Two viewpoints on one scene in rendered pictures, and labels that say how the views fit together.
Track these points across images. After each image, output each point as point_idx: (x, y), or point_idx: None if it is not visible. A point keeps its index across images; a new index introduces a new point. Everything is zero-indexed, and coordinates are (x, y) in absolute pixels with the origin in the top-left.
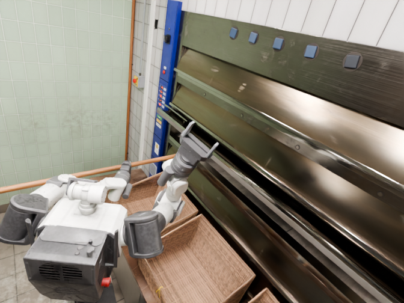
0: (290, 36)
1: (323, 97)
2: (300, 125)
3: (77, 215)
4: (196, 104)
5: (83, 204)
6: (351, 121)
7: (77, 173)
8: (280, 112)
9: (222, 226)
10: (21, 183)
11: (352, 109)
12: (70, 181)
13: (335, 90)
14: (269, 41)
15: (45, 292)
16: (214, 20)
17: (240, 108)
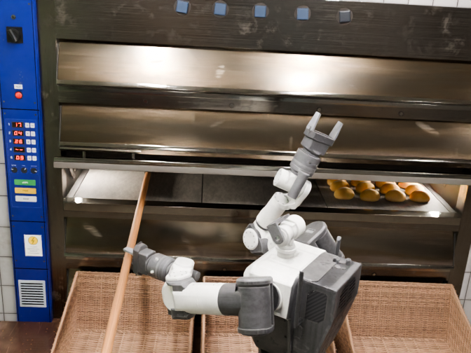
0: (272, 2)
1: (323, 53)
2: (317, 87)
3: (290, 260)
4: (126, 122)
5: (291, 244)
6: (358, 66)
7: (119, 293)
8: (288, 82)
9: (253, 261)
10: (106, 342)
11: (353, 55)
12: (278, 225)
13: (338, 43)
14: (245, 10)
15: (321, 348)
16: None
17: (226, 97)
